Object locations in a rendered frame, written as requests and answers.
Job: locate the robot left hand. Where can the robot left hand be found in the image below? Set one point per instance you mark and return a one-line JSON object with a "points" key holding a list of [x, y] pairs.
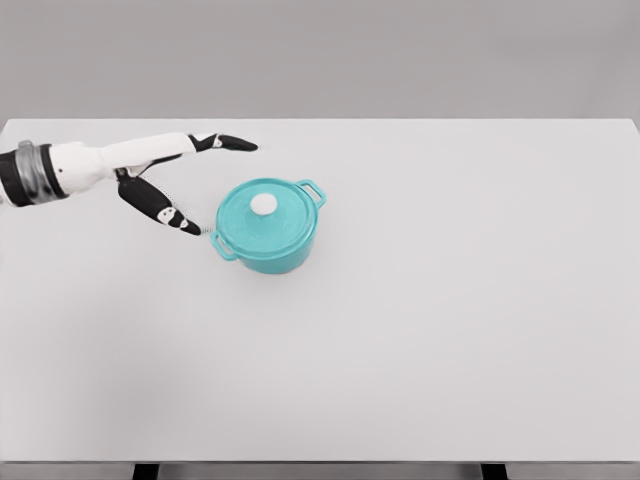
{"points": [[145, 148]]}

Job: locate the teal lid with white knob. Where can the teal lid with white knob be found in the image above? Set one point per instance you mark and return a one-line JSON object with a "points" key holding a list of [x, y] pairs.
{"points": [[265, 217]]}

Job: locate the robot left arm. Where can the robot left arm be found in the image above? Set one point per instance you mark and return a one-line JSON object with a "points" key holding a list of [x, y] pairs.
{"points": [[60, 170]]}

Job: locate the teal pot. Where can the teal pot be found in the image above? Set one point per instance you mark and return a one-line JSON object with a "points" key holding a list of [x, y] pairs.
{"points": [[280, 257]]}

